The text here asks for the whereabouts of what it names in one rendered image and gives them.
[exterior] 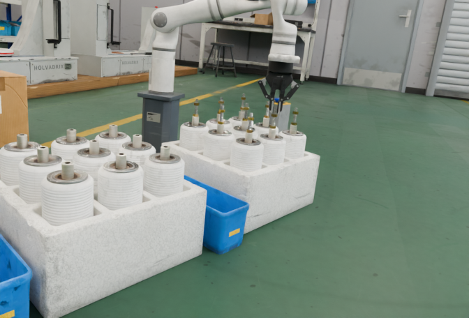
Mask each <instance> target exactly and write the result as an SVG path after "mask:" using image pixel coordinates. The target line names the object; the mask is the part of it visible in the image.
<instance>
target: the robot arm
mask: <svg viewBox="0 0 469 318"><path fill-rule="evenodd" d="M306 7H307V0H259V1H247V0H194V1H191V2H188V3H185V4H182V5H178V6H170V7H164V8H158V9H156V10H155V11H154V12H153V13H152V14H151V17H150V23H151V25H152V27H153V28H154V29H155V30H156V38H155V41H154V42H153V44H152V59H151V68H150V69H149V93H153V94H158V95H172V94H173V91H174V65H175V51H176V46H177V42H178V35H179V27H180V26H182V25H185V24H192V23H203V22H212V21H216V20H221V19H224V18H227V17H231V16H234V15H238V14H242V13H247V12H251V11H255V10H263V9H267V8H271V11H272V15H273V23H274V31H273V37H272V44H271V49H270V54H269V56H268V61H269V65H268V72H267V74H266V76H265V78H263V79H259V80H258V84H259V85H260V88H261V90H262V92H263V94H264V96H265V98H268V99H269V111H270V112H271V113H273V111H274V96H275V92H276V90H277V89H278V90H280V94H279V101H278V107H277V114H279V113H280V112H281V111H282V108H283V101H285V100H289V99H290V98H291V97H292V95H293V94H294V93H295V91H296V90H297V89H298V88H299V84H298V83H296V82H294V81H293V78H292V69H293V64H294V63H299V60H300V58H299V57H298V56H295V42H296V35H297V27H296V26H295V25H293V24H290V23H288V22H286V21H285V20H284V19H283V16H282V15H295V16H298V15H301V14H302V13H303V12H304V11H305V10H306ZM266 81H267V82H268V84H269V86H270V87H271V93H270V95H269V94H267V91H266V89H265V87H264V85H265V84H266V83H265V82H266ZM291 83H292V85H291V90H290V91H289V92H288V94H287V95H286V96H284V94H285V89H286V88H287V87H288V86H289V85H290V84H291Z"/></svg>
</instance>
